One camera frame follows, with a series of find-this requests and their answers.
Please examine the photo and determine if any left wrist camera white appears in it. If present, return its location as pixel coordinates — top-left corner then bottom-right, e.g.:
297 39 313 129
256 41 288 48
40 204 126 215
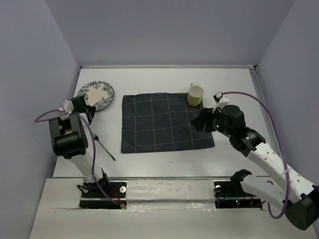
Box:
58 100 74 114

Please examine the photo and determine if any dark checked cloth napkin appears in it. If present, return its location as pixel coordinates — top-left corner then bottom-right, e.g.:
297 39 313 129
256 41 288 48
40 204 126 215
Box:
121 93 215 154

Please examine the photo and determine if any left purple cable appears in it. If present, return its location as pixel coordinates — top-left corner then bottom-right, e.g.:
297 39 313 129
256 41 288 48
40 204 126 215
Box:
34 109 125 207

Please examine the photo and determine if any blue floral plate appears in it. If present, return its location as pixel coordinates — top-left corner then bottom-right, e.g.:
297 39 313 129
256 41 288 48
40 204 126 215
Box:
77 81 115 111

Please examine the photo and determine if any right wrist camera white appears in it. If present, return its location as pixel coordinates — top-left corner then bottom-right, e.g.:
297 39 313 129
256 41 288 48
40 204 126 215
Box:
213 92 229 112

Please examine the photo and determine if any pale green mug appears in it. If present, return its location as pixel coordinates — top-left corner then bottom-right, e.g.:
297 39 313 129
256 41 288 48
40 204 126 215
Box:
187 82 204 107

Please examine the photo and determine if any metal table rail front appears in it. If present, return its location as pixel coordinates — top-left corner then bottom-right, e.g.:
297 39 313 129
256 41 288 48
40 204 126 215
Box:
110 176 230 180

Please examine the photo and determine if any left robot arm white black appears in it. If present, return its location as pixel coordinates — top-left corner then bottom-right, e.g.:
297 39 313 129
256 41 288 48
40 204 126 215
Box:
48 96 111 197

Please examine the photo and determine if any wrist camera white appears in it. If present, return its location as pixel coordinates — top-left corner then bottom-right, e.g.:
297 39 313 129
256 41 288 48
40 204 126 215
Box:
58 100 74 114
213 92 229 112

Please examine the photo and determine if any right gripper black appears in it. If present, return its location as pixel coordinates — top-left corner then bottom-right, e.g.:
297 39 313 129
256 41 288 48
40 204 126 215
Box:
190 106 233 138

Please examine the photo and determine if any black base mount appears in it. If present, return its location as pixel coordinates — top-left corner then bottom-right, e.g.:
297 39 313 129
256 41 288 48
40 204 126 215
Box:
77 180 127 210
213 181 263 209

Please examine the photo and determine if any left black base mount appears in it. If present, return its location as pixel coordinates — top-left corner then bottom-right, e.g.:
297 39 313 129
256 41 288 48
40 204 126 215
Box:
77 180 127 210

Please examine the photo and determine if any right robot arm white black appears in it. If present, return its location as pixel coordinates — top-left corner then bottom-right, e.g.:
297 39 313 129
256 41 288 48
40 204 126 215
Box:
191 105 319 231

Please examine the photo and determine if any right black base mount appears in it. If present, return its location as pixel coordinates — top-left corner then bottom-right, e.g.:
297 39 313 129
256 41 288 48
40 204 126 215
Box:
213 181 263 209

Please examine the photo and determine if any iridescent green fork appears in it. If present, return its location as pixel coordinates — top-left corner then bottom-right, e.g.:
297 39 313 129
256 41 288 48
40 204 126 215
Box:
92 131 117 162

